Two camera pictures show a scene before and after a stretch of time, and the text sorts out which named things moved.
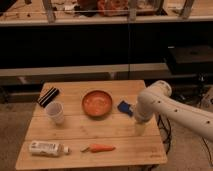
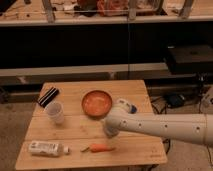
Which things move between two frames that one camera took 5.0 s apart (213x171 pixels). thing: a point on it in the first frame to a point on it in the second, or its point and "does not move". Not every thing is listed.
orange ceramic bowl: x=96 y=103 does not move
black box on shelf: x=190 y=59 does not move
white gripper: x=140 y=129 to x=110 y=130
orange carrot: x=96 y=148 does not move
